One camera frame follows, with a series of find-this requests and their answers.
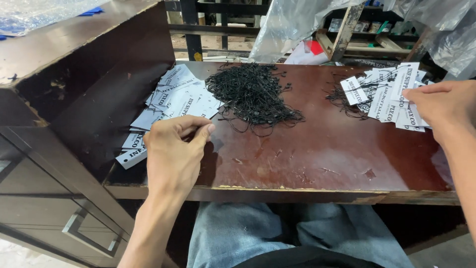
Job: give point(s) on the person's blue jeans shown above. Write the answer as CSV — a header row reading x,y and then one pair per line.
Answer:
x,y
241,234

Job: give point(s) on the blue plastic piece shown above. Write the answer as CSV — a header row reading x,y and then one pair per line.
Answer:
x,y
91,11

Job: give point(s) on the crumpled clear plastic sheet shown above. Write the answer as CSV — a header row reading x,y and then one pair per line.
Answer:
x,y
446,37

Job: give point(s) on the worn wooden rack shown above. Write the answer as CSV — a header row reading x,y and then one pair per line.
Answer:
x,y
347,33

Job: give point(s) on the black metal frame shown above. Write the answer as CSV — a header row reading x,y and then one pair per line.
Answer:
x,y
193,33

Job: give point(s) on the person's right hand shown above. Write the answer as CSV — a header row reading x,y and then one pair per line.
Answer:
x,y
452,108

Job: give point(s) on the pile of strung white tags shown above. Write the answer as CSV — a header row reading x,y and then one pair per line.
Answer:
x,y
383,98

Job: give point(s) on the person's left hand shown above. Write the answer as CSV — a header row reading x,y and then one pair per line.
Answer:
x,y
173,160

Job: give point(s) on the large clear plastic bag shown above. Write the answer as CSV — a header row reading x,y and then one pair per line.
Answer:
x,y
286,26

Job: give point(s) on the clear bubble wrap sheet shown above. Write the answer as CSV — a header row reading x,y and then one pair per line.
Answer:
x,y
33,13

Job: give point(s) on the white and red packet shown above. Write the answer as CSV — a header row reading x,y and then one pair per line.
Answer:
x,y
308,52

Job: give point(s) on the pile of plain white tags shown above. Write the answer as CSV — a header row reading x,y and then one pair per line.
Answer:
x,y
178,98

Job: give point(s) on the dark wooden drawer cabinet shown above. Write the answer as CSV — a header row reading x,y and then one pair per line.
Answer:
x,y
55,111

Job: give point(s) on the person's black shirt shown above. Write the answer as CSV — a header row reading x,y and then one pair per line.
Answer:
x,y
305,260

